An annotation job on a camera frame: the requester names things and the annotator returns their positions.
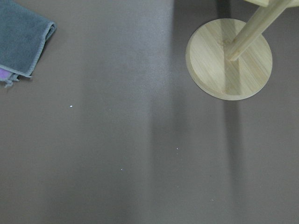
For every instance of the wooden mug tree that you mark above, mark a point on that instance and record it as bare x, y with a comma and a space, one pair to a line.
230, 59

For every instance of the grey folded cloth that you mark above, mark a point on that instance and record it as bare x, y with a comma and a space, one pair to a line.
23, 34

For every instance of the purple cloth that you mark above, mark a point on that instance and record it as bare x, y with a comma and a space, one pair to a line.
8, 78

